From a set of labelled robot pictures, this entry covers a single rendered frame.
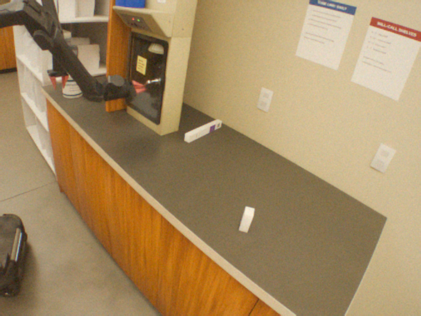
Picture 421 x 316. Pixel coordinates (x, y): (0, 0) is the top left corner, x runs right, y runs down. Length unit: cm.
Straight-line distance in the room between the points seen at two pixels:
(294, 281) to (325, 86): 82
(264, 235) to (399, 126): 70
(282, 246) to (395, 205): 62
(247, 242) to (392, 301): 100
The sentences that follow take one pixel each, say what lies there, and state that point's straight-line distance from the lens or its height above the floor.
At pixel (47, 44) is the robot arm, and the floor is 142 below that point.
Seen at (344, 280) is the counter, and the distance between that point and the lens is 93.
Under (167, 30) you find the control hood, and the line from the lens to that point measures 116.
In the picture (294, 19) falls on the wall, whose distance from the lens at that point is 133.
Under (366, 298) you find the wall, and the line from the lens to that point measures 167.
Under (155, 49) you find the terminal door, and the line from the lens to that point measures 126.
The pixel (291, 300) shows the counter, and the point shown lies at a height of 94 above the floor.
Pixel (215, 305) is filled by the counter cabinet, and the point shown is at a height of 63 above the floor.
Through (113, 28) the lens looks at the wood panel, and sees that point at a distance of 145.
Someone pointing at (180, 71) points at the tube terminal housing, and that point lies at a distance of 126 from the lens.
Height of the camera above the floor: 157
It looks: 31 degrees down
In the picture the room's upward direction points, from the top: 11 degrees clockwise
